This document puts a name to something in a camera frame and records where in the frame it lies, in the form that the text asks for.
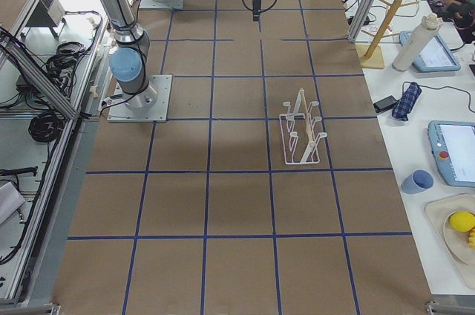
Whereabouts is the wooden mug tree stand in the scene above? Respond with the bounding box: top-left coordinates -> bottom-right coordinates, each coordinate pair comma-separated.
356,0 -> 418,69

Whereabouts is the blue checkered folded umbrella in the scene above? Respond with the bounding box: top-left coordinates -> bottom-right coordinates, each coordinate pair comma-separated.
392,82 -> 422,122

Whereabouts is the blue cup on desk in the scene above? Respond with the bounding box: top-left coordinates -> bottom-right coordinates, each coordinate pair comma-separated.
401,169 -> 433,195

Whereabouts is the yellow lemon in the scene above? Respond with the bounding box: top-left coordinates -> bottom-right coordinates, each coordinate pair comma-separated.
448,211 -> 475,233

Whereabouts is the blue teach pendant near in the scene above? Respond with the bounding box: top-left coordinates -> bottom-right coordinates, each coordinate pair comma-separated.
427,120 -> 474,187

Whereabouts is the white wire cup rack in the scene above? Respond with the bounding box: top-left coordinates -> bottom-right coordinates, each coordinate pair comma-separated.
278,88 -> 327,165

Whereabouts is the black phone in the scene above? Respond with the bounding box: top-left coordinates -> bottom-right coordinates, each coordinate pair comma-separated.
373,95 -> 398,114

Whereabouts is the blue teach pendant far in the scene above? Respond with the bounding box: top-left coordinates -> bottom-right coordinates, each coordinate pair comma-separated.
412,34 -> 461,73

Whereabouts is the grey control box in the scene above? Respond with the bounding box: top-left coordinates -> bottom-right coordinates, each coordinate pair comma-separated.
26,0 -> 65,38

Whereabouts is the beige tray with fruit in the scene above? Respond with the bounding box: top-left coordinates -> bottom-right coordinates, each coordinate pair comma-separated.
425,194 -> 474,290

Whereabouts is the blue teach pendant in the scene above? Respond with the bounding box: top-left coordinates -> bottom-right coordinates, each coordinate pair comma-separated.
412,34 -> 461,73
427,120 -> 474,187

